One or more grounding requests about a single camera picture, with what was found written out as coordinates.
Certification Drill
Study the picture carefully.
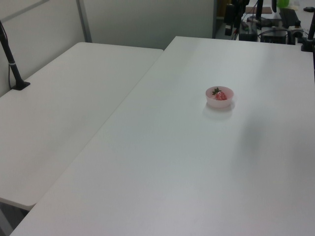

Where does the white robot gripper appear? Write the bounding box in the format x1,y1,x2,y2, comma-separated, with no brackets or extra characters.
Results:
224,3,245,36

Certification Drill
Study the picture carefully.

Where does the red strawberry with green leaves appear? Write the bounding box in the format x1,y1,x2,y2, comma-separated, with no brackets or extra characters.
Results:
212,87,228,101

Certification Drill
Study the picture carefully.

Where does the pink plastic bowl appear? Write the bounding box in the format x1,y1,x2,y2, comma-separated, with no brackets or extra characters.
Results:
205,86,234,109

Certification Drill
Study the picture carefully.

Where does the black equipment box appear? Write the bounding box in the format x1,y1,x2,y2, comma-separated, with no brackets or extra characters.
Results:
239,29,258,41

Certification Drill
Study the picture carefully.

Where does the black monitor stand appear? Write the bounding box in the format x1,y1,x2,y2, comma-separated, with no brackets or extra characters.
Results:
247,0,272,28

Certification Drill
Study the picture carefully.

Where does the brown flat board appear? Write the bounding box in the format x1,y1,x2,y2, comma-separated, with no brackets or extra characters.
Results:
246,6,273,14

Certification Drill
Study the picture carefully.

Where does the black clamp stand with pole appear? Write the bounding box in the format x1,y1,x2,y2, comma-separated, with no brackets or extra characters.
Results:
301,14,315,53

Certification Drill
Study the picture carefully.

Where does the white adjacent table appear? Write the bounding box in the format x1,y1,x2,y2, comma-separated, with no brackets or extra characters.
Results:
0,42,165,207

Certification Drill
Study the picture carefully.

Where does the black electronics unit with cables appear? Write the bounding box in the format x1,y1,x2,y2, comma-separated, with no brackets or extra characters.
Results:
261,27,296,45

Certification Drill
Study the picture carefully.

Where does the black camera pole with base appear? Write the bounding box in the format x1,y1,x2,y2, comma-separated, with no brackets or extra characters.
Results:
0,20,32,92

